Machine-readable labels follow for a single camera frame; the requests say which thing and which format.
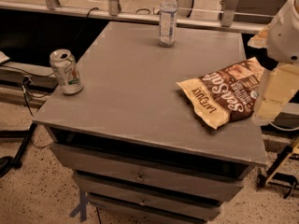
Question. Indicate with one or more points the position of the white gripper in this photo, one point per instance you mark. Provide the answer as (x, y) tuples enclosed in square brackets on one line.
[(284, 37)]

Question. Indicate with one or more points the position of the clear plastic water bottle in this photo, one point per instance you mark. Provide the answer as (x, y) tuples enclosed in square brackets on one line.
[(168, 22)]

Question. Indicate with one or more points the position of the brown sea salt chip bag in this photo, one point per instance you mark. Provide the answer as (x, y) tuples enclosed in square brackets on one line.
[(225, 95)]

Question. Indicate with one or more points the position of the grey drawer cabinet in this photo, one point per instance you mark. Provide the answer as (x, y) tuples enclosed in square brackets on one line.
[(131, 136)]

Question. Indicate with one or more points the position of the white green soda can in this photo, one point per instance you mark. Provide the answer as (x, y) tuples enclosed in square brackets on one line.
[(65, 69)]

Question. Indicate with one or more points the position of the blue tape cross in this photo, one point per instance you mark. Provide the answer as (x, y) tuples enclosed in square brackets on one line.
[(81, 208)]

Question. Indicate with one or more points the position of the metal window rail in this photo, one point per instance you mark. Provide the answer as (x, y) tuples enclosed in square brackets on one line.
[(202, 14)]

